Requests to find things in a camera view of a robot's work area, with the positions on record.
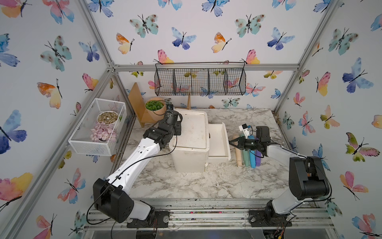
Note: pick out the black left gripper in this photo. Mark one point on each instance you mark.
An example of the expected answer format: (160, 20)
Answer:
(177, 126)

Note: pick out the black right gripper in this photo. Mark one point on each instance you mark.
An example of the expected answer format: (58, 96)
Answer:
(241, 143)

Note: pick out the peach toy microphone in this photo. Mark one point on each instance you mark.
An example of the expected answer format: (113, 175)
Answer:
(238, 157)

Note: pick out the green toy microphone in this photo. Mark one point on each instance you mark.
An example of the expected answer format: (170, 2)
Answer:
(246, 158)

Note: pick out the blue toy microphone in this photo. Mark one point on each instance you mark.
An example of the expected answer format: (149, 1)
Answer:
(253, 157)

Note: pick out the white drawer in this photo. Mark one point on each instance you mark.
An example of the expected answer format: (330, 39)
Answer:
(219, 144)

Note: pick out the purple toy microphone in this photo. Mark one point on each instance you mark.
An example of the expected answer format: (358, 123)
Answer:
(258, 157)

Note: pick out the white plastic drawer cabinet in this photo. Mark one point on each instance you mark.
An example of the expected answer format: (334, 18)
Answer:
(190, 150)

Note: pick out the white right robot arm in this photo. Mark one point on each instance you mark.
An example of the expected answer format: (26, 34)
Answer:
(307, 181)

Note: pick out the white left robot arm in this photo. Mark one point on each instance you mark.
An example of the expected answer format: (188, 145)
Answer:
(111, 196)

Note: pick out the peach pot green plant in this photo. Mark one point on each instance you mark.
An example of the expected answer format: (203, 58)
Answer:
(156, 108)

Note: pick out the wooden shelf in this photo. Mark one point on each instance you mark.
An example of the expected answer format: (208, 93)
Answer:
(143, 115)

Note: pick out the bowl of pebbles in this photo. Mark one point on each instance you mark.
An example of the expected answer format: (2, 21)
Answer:
(107, 117)

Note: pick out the pink flower succulent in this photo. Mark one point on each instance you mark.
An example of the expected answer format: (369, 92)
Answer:
(103, 133)

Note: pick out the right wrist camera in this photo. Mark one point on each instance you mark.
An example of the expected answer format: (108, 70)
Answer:
(247, 130)

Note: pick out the black wire wall basket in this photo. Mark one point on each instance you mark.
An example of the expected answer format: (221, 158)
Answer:
(206, 79)

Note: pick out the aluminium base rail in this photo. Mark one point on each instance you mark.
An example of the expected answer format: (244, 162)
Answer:
(307, 221)

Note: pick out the white mesh wall basket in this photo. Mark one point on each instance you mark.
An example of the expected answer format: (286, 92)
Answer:
(80, 139)

